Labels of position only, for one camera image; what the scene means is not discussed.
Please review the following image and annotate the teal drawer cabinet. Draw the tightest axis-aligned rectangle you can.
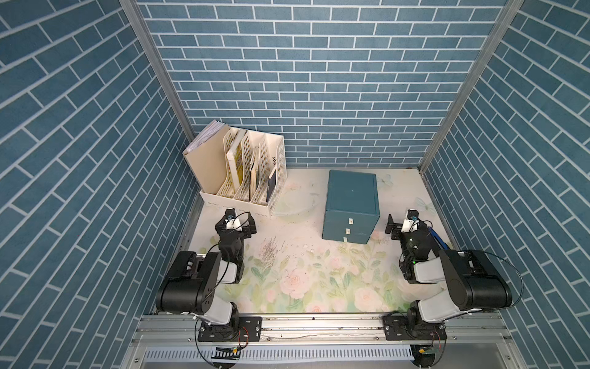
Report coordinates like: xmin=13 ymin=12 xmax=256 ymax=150
xmin=322 ymin=170 xmax=380 ymax=244

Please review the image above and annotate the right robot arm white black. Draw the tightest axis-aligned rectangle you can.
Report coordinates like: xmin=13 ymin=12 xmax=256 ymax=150
xmin=385 ymin=209 xmax=515 ymax=326

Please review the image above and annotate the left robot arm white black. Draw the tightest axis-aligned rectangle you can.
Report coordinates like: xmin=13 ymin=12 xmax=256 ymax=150
xmin=155 ymin=208 xmax=257 ymax=331

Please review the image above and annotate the black blue tool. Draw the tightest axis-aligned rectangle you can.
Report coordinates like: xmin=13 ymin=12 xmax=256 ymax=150
xmin=429 ymin=227 xmax=450 ymax=250

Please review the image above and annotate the cream mesh file organizer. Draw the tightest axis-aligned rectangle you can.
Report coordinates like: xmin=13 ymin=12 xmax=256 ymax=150
xmin=200 ymin=129 xmax=287 ymax=218

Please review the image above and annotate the floral table mat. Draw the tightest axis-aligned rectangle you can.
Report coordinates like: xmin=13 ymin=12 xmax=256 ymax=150
xmin=216 ymin=169 xmax=446 ymax=314

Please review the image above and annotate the beige folder with papers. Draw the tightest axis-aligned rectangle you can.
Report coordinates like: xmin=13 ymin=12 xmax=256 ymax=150
xmin=183 ymin=120 xmax=230 ymax=195

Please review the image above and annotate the yellow green booklet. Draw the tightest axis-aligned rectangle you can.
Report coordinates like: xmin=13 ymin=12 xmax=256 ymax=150
xmin=226 ymin=128 xmax=246 ymax=195

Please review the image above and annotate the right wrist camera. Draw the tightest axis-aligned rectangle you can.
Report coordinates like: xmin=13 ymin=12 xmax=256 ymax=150
xmin=401 ymin=209 xmax=419 ymax=233

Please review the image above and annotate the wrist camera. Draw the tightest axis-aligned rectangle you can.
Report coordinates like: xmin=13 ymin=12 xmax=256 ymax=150
xmin=224 ymin=208 xmax=241 ymax=230
xmin=401 ymin=209 xmax=419 ymax=233

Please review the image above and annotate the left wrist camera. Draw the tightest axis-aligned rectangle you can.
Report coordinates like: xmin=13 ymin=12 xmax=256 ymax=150
xmin=224 ymin=208 xmax=241 ymax=230

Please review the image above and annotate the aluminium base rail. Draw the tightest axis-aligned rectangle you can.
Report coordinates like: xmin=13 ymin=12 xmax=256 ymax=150
xmin=122 ymin=313 xmax=525 ymax=368

